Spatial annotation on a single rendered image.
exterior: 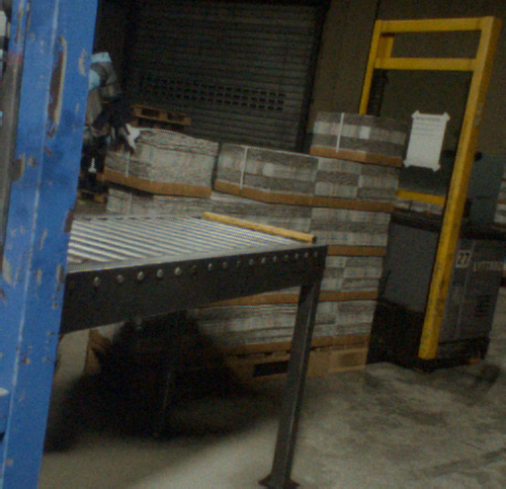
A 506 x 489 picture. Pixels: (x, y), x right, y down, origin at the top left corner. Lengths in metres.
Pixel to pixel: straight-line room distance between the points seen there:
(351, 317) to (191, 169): 1.31
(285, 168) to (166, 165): 0.63
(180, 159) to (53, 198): 1.86
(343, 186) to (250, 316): 0.78
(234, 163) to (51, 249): 2.37
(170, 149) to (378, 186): 1.26
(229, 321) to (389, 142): 1.23
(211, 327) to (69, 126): 2.19
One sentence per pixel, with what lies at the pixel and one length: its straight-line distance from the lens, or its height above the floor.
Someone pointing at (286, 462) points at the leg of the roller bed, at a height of 0.09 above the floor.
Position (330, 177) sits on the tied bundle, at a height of 0.98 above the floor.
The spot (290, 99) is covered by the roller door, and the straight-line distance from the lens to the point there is 10.58.
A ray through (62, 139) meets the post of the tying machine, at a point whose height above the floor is 1.05.
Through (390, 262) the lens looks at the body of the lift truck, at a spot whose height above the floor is 0.52.
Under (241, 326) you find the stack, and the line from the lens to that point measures 3.27.
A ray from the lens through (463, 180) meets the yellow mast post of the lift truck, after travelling 3.95.
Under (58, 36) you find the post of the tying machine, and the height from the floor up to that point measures 1.18.
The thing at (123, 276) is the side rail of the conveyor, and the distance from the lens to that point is 1.51.
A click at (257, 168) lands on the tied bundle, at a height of 0.97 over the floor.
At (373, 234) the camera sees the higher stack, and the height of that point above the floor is 0.72.
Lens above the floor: 1.09
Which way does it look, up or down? 8 degrees down
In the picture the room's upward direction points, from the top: 9 degrees clockwise
